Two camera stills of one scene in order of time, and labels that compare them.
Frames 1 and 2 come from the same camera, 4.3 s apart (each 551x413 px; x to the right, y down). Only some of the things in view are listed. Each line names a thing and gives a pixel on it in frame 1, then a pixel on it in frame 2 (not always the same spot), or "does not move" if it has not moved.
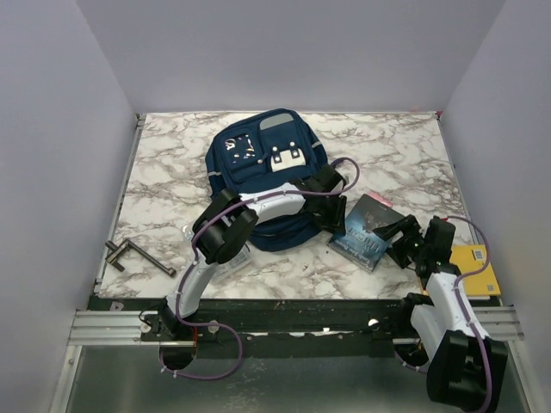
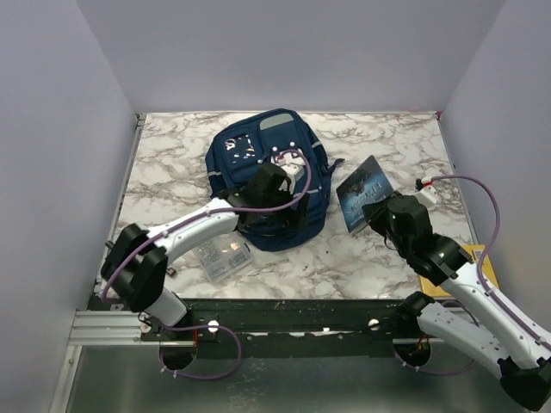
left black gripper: x=336 y=224 → x=289 y=217
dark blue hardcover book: x=360 y=242 → x=367 y=184
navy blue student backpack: x=263 y=151 does not move
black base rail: x=274 y=328 does not move
